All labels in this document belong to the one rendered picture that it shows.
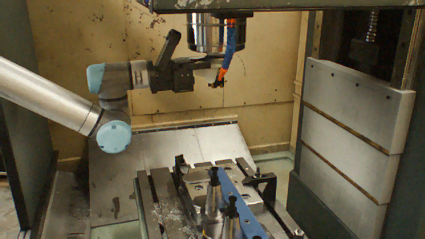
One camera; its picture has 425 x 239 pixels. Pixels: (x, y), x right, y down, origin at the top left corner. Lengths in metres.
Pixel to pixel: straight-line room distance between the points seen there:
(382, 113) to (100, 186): 1.36
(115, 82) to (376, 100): 0.71
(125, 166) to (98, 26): 0.74
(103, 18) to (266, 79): 0.99
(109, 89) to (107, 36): 1.04
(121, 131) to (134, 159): 1.18
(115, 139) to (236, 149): 1.33
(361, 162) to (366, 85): 0.24
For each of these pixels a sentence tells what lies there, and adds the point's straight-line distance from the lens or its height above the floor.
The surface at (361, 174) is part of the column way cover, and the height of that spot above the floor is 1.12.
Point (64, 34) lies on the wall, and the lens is 1.96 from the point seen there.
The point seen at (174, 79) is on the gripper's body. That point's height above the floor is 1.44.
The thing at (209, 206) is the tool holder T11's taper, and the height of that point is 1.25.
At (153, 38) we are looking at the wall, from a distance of 1.97.
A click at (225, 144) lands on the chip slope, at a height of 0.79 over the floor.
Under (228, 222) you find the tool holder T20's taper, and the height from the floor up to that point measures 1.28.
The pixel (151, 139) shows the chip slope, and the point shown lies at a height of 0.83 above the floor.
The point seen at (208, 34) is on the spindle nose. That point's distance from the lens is 0.90.
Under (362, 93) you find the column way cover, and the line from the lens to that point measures 1.14.
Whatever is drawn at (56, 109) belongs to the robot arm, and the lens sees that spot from 0.82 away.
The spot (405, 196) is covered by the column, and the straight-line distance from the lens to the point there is 1.14.
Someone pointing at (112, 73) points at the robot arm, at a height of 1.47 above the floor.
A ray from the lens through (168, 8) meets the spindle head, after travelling 0.62.
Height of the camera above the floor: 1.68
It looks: 22 degrees down
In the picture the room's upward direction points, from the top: straight up
